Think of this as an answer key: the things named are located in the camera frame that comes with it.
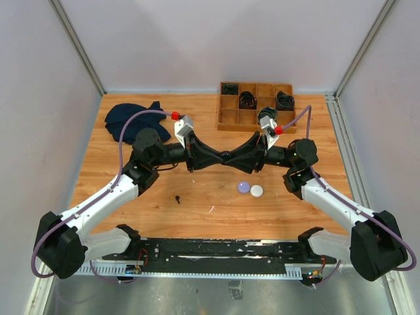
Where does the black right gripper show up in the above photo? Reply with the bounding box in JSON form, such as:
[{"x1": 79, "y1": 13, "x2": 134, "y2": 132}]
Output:
[{"x1": 225, "y1": 131, "x2": 295, "y2": 174}]

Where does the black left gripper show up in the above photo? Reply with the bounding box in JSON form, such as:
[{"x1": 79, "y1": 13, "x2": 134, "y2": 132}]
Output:
[{"x1": 151, "y1": 131, "x2": 222, "y2": 173}]

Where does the purple round charging case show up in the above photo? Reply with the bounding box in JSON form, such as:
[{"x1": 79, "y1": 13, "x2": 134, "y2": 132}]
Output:
[{"x1": 237, "y1": 181, "x2": 251, "y2": 194}]

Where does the white round charging case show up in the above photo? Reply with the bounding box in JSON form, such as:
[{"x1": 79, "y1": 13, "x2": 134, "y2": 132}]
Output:
[{"x1": 249, "y1": 185, "x2": 264, "y2": 198}]

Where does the black round charging case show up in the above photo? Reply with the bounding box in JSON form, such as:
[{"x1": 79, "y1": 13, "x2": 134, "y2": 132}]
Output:
[{"x1": 220, "y1": 151, "x2": 232, "y2": 161}]

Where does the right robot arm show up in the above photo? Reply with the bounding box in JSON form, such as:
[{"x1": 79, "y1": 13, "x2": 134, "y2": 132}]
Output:
[{"x1": 221, "y1": 133, "x2": 417, "y2": 282}]

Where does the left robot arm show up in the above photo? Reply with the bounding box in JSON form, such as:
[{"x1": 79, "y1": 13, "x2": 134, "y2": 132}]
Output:
[{"x1": 31, "y1": 128, "x2": 224, "y2": 279}]

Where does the rolled blue yellow tie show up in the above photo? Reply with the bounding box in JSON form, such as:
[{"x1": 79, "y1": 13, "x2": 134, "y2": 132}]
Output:
[{"x1": 257, "y1": 106, "x2": 278, "y2": 123}]

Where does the wooden divided tray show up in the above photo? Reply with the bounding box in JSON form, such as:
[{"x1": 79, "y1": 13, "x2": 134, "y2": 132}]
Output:
[{"x1": 217, "y1": 81, "x2": 297, "y2": 133}]

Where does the rolled dark tie right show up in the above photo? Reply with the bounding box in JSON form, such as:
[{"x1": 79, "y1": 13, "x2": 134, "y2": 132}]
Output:
[{"x1": 275, "y1": 91, "x2": 295, "y2": 111}]

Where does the rolled dark tie back-left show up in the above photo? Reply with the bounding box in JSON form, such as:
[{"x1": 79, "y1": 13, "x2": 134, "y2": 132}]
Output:
[{"x1": 220, "y1": 83, "x2": 239, "y2": 95}]

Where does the dark blue cloth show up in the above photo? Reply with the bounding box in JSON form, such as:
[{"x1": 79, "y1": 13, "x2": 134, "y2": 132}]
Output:
[{"x1": 104, "y1": 101, "x2": 171, "y2": 144}]

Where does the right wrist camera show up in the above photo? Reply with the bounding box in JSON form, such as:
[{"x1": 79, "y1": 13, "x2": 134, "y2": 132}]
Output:
[{"x1": 259, "y1": 115, "x2": 280, "y2": 150}]

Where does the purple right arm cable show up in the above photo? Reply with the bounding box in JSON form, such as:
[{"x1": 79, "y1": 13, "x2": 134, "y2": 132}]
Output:
[{"x1": 280, "y1": 104, "x2": 418, "y2": 283}]

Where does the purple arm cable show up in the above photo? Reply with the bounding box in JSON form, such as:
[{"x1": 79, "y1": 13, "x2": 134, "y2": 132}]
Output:
[
  {"x1": 280, "y1": 104, "x2": 418, "y2": 283},
  {"x1": 31, "y1": 110, "x2": 175, "y2": 285}
]

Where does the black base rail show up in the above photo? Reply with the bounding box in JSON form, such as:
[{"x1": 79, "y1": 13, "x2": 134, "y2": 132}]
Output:
[{"x1": 103, "y1": 238, "x2": 336, "y2": 276}]

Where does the aluminium frame rail right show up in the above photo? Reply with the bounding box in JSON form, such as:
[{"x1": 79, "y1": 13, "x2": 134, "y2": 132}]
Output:
[{"x1": 324, "y1": 0, "x2": 394, "y2": 243}]

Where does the aluminium frame rail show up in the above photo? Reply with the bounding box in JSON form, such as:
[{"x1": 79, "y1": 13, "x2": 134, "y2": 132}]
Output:
[
  {"x1": 47, "y1": 0, "x2": 106, "y2": 96},
  {"x1": 324, "y1": 0, "x2": 394, "y2": 243}
]

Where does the aluminium frame rail left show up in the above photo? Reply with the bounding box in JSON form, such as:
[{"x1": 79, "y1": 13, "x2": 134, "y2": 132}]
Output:
[{"x1": 47, "y1": 0, "x2": 106, "y2": 96}]

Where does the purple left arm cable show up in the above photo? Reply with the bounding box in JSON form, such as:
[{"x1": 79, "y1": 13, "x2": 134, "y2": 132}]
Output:
[{"x1": 31, "y1": 110, "x2": 175, "y2": 285}]

